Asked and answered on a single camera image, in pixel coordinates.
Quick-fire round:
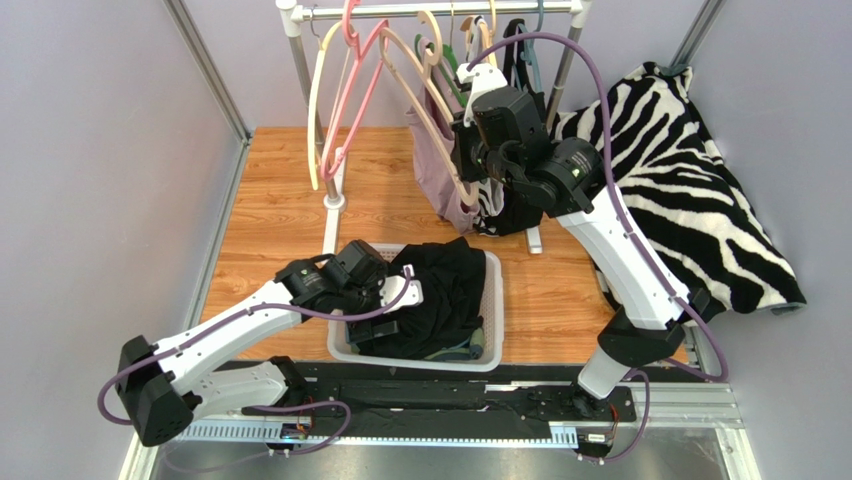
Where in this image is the dark top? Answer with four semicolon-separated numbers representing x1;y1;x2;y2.
405;79;481;234

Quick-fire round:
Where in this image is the black tank top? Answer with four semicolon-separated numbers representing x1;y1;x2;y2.
353;237;486;360

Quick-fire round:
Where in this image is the green tank top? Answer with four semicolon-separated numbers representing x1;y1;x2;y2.
425;328;486;362

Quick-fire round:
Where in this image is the pink plastic hanger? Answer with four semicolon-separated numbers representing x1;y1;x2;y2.
320;1;389;181

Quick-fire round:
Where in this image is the cream plastic hanger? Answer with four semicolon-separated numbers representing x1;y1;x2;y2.
306;15;358;191

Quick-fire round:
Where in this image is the blue tank top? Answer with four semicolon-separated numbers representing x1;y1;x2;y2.
329;325;359;355

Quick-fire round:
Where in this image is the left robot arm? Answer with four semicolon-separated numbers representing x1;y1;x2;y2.
98;240;424;447

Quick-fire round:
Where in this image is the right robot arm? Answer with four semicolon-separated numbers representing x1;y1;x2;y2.
452;85;689;401

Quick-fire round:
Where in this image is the zebra striped tank top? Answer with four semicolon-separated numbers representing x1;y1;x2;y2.
477;179;503;218

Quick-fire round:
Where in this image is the tan hanger under striped top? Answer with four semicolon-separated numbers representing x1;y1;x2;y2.
460;0;498;61

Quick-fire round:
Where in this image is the teal plastic hanger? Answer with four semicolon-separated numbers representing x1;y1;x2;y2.
522;0;544;92

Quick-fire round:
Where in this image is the white plastic basket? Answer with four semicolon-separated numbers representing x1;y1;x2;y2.
326;250;505;373

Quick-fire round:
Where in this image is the white clothes rack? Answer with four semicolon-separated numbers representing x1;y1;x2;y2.
276;0;592;253

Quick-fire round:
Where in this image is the zebra print blanket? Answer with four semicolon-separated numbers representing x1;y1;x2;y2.
544;61;808;326

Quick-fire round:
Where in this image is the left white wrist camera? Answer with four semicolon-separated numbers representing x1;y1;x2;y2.
379;264;425;313

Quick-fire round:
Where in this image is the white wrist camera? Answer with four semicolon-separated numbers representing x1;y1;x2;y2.
456;62;508;127
379;264;425;313

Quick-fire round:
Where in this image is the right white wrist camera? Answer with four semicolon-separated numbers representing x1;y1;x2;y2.
456;62;508;127

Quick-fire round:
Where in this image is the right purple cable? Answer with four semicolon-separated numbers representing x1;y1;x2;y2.
465;31;730;384

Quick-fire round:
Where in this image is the purple cable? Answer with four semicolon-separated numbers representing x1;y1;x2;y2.
97;264;415;426
465;31;730;384

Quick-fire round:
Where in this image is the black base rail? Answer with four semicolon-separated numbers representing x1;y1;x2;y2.
179;359;733;449

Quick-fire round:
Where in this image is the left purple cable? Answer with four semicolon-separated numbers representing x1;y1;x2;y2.
97;264;415;426

